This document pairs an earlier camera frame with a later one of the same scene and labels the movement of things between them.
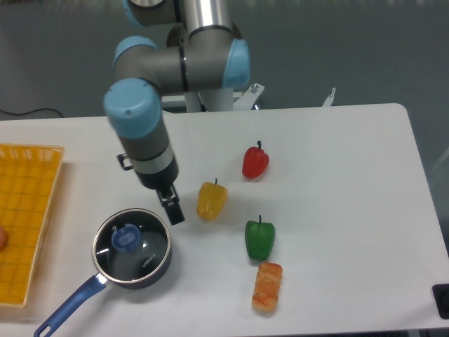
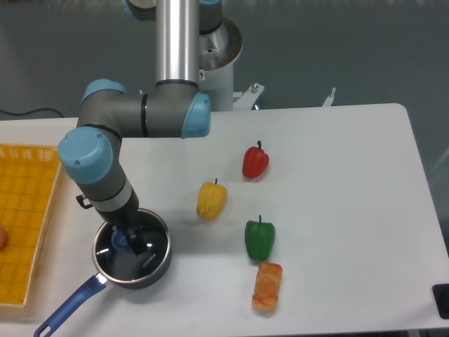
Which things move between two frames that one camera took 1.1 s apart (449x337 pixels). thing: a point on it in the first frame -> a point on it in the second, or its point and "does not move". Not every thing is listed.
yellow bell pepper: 212,201 does not move
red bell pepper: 255,162 does not move
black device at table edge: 440,293 does not move
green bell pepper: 259,237 does not move
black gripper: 161,179 -> 125,218
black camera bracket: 125,161 -> 80,199
